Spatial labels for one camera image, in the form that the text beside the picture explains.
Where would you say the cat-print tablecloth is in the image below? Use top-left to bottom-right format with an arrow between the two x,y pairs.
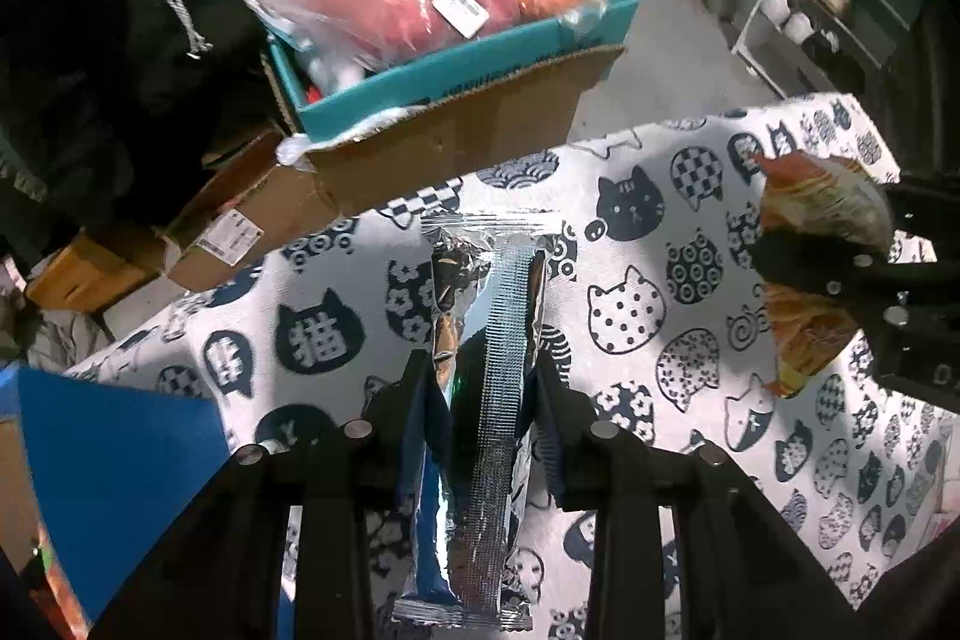
64,92 -> 946,640

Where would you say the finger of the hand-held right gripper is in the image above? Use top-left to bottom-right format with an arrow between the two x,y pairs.
752,227 -> 912,330
874,171 -> 960,221

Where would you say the brown labelled cardboard box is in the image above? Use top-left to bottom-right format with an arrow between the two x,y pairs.
161,130 -> 353,294

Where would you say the teal cardboard box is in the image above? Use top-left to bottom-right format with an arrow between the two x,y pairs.
266,0 -> 640,221

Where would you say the blue box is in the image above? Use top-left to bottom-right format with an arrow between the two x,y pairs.
15,366 -> 241,626

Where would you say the silver foil snack packet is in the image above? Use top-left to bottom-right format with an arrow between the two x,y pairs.
391,211 -> 560,633

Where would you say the small brown cardboard box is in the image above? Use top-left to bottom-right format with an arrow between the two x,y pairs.
26,227 -> 170,313

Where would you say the orange green snack bag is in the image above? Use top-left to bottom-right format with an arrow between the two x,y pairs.
750,151 -> 895,402

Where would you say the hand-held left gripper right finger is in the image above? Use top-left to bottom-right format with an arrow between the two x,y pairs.
529,351 -> 863,640

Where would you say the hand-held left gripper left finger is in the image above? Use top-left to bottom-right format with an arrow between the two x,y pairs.
90,351 -> 451,640

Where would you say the black jacket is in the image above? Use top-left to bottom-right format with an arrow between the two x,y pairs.
0,0 -> 301,251

